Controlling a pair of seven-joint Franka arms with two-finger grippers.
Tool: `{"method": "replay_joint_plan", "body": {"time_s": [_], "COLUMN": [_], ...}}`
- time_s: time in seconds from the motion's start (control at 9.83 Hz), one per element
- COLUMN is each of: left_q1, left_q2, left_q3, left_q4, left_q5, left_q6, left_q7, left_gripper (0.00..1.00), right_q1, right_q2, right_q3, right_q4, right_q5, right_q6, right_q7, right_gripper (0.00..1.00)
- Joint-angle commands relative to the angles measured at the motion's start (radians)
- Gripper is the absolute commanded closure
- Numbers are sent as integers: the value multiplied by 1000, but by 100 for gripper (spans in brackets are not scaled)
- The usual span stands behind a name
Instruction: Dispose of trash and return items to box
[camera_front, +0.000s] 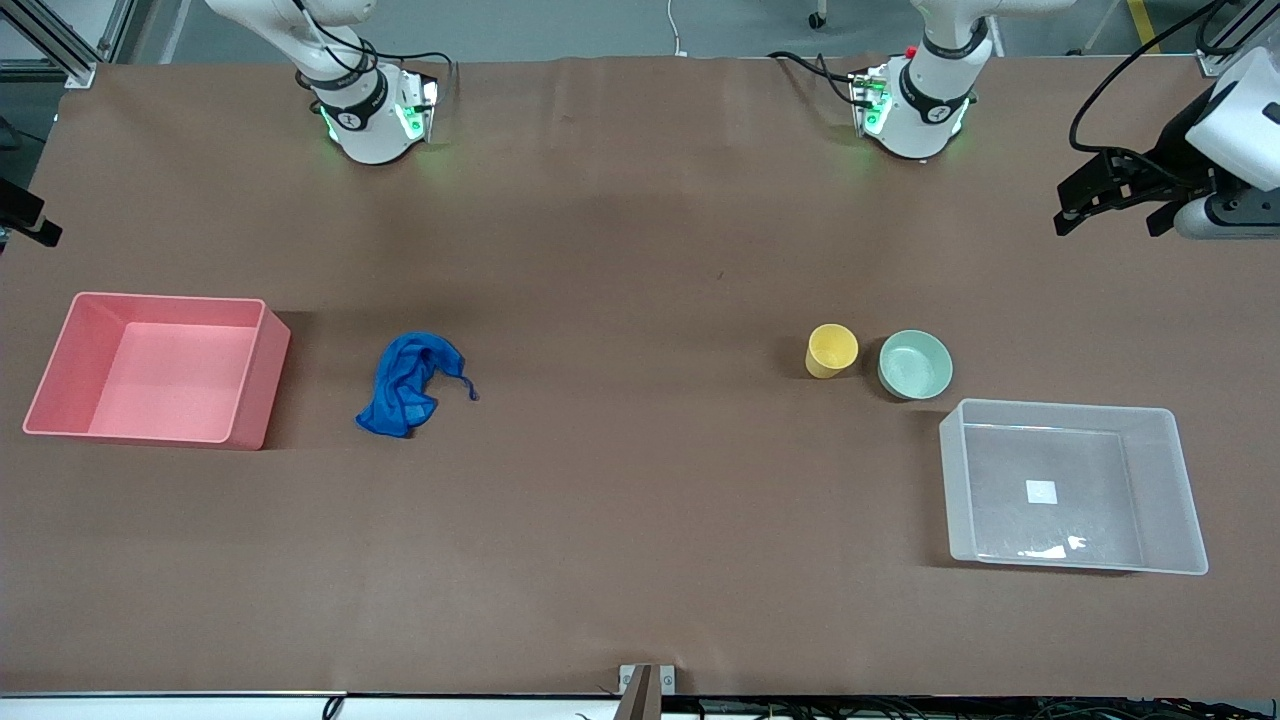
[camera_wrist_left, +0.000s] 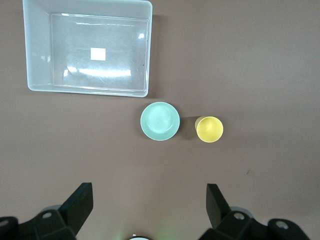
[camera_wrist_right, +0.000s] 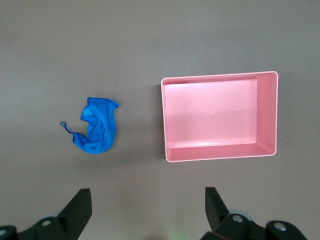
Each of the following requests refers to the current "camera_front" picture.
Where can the pink plastic bin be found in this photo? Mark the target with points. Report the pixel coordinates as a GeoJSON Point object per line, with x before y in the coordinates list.
{"type": "Point", "coordinates": [160, 380]}

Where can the mint green bowl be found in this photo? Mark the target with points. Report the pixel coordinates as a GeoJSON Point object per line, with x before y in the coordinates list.
{"type": "Point", "coordinates": [915, 365]}

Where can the yellow cup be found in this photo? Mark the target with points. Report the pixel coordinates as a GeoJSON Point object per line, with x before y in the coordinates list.
{"type": "Point", "coordinates": [830, 350]}

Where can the clear plastic bin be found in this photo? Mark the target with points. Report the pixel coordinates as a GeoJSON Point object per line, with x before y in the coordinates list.
{"type": "Point", "coordinates": [1150, 480]}

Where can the blue cloth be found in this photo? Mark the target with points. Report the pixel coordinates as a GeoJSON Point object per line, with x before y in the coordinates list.
{"type": "Point", "coordinates": [400, 390]}

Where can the metal base connector box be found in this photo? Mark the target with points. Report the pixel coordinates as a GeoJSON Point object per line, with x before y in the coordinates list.
{"type": "Point", "coordinates": [870, 100]}
{"type": "Point", "coordinates": [418, 105]}

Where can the brown table cover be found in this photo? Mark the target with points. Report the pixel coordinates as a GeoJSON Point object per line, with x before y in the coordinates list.
{"type": "Point", "coordinates": [640, 450]}

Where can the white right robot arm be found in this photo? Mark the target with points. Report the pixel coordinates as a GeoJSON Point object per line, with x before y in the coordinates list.
{"type": "Point", "coordinates": [350, 110]}

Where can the white label sticker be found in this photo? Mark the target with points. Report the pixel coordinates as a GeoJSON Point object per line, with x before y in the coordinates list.
{"type": "Point", "coordinates": [1041, 491]}

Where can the metal table bracket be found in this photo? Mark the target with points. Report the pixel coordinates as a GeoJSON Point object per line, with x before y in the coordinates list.
{"type": "Point", "coordinates": [640, 690]}

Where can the aluminium frame profile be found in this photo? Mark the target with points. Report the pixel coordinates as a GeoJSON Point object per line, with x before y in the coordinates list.
{"type": "Point", "coordinates": [1225, 55]}
{"type": "Point", "coordinates": [60, 45]}

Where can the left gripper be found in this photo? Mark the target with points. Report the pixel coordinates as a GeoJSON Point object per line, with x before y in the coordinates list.
{"type": "Point", "coordinates": [1176, 153]}

